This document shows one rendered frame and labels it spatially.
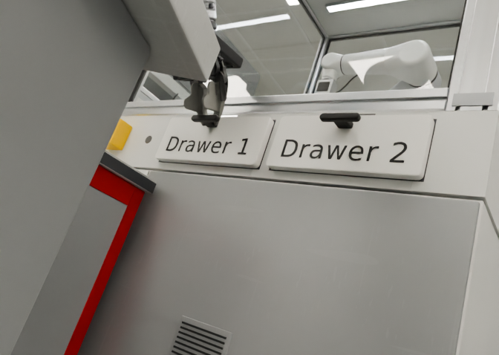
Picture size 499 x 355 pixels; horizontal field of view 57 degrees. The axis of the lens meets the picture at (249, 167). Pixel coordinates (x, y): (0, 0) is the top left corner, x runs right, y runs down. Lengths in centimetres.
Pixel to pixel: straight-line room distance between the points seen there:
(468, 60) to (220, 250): 55
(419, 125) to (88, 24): 57
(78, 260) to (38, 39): 69
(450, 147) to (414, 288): 23
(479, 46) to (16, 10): 73
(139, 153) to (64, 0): 86
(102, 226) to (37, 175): 66
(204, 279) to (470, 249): 45
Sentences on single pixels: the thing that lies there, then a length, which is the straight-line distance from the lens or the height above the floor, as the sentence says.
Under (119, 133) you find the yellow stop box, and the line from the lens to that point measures 122.
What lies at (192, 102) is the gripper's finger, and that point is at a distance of 101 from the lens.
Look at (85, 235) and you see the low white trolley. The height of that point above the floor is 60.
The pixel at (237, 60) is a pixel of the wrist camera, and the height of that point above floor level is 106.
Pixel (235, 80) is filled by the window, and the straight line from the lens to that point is 111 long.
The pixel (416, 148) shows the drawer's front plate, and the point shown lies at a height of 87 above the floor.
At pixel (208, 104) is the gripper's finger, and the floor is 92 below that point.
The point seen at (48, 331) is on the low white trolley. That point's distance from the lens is 97.
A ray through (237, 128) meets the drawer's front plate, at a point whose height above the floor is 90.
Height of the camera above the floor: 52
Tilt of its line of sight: 19 degrees up
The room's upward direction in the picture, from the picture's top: 19 degrees clockwise
